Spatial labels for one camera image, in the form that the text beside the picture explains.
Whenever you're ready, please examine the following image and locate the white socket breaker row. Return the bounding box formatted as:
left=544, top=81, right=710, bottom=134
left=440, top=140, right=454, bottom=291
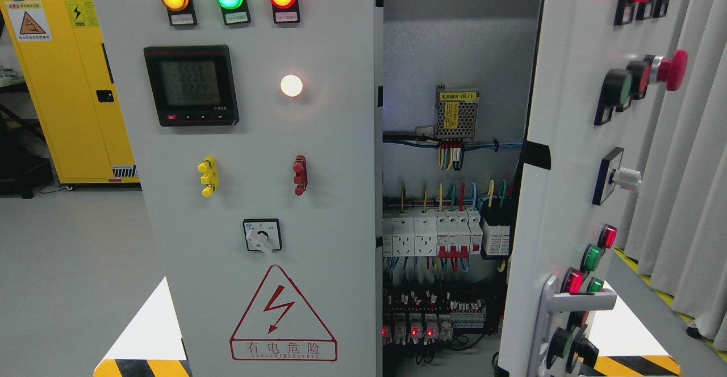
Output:
left=382, top=208, right=484, bottom=258

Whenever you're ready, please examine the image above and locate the black digital power meter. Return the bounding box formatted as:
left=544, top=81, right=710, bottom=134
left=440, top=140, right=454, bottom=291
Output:
left=144, top=45, right=239, bottom=127

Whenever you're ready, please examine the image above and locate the green indicator lamp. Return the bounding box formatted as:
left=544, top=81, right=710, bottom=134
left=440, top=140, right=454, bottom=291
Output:
left=216, top=0, right=251, bottom=26

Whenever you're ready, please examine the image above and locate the grey cabinet door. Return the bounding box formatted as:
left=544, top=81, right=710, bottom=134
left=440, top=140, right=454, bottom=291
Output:
left=94, top=0, right=383, bottom=376
left=498, top=0, right=687, bottom=376

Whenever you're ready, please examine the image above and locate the red electric hazard sign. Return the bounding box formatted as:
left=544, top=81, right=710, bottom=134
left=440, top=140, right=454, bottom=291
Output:
left=229, top=264, right=338, bottom=362

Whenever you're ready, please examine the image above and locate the relay terminal block row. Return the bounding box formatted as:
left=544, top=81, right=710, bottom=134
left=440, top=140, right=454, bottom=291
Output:
left=381, top=282, right=498, bottom=346

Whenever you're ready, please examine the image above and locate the black white surge protector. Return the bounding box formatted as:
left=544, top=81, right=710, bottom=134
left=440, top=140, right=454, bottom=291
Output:
left=481, top=207, right=512, bottom=259

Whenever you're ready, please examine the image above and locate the yellow safety cabinet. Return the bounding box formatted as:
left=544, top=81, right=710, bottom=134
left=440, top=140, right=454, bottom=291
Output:
left=2, top=0, right=140, bottom=186

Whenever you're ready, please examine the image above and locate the red indicator lamp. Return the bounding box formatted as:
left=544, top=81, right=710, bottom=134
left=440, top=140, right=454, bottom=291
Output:
left=270, top=0, right=300, bottom=23

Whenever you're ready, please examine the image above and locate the white rotary selector switch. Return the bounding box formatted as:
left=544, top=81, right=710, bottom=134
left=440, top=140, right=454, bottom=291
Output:
left=243, top=217, right=282, bottom=254

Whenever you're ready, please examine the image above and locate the metal mesh power supply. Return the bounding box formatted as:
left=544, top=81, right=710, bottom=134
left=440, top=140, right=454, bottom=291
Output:
left=434, top=84, right=479, bottom=143

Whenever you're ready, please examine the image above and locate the white indicator lamp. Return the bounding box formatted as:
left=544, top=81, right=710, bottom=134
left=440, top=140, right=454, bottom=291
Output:
left=279, top=74, right=304, bottom=98

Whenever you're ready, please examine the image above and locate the red mushroom emergency button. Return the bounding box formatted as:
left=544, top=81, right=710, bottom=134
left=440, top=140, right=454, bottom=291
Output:
left=644, top=49, right=689, bottom=91

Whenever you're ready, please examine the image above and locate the silver right door handle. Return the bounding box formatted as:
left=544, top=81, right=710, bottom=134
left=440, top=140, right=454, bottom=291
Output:
left=525, top=274, right=616, bottom=376

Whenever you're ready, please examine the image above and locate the yellow indicator lamp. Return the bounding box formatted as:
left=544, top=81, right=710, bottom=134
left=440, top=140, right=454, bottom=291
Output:
left=161, top=0, right=197, bottom=26

